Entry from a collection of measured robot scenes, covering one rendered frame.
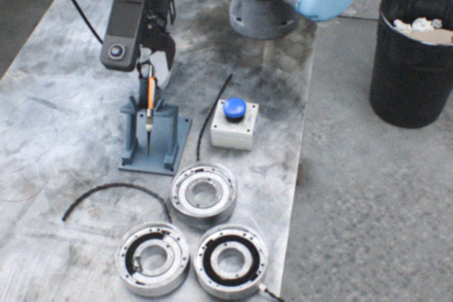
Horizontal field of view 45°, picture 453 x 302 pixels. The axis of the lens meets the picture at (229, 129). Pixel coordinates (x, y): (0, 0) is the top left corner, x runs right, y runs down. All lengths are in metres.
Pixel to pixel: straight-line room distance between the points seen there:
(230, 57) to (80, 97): 0.30
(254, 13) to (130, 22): 0.41
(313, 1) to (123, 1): 0.34
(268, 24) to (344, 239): 0.87
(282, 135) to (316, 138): 1.06
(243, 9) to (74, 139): 0.42
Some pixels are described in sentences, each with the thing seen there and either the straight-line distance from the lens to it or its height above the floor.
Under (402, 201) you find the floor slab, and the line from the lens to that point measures 1.90.
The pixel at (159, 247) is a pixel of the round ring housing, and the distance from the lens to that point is 0.82.
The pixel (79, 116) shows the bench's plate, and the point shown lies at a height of 0.80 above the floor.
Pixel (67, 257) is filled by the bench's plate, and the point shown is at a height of 0.80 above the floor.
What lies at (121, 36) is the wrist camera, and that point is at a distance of 0.76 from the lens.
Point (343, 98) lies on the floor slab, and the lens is 2.17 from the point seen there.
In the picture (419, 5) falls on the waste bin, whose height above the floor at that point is 0.34.
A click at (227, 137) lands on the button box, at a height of 0.83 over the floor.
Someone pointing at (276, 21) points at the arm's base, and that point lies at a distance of 1.13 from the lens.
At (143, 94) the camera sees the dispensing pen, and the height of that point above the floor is 0.92.
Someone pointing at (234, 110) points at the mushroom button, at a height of 0.87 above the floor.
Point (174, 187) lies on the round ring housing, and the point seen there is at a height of 0.83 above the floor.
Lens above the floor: 1.53
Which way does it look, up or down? 49 degrees down
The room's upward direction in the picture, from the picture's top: 3 degrees counter-clockwise
